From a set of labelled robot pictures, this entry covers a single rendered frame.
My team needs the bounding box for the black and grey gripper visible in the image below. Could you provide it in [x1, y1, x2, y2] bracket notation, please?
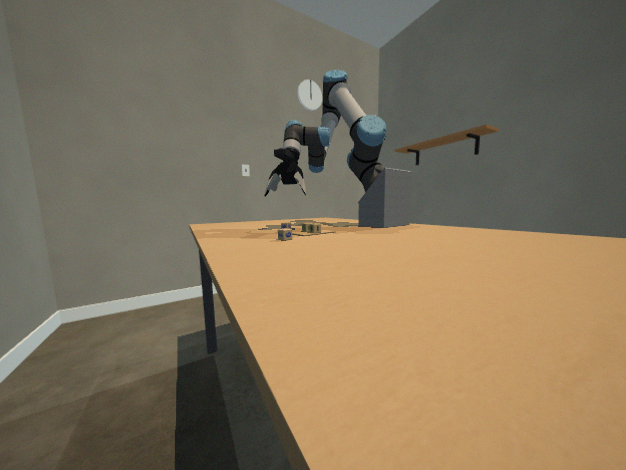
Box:
[264, 148, 306, 196]

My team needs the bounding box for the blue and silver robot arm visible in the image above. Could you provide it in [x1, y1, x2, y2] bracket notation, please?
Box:
[274, 70, 386, 193]

